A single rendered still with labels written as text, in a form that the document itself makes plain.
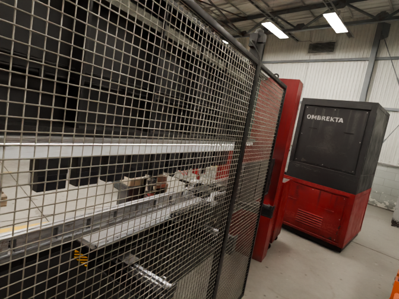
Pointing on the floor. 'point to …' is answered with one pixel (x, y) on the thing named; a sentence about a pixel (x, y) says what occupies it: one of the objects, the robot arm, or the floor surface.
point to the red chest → (280, 209)
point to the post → (235, 181)
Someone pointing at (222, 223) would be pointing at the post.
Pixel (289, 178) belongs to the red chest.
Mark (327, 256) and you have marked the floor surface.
